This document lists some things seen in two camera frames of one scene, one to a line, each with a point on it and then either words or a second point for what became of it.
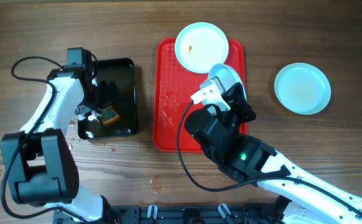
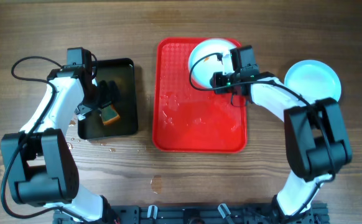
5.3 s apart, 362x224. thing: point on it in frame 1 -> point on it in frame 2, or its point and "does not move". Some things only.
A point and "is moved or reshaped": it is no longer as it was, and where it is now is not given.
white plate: (201, 45) is moved or reshaped
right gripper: (235, 99) -> (218, 87)
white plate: (227, 76) is moved or reshaped
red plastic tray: (173, 85) does not move
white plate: (302, 88) is moved or reshaped
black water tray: (116, 80) does not move
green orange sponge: (109, 116) does not move
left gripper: (107, 99) does not move
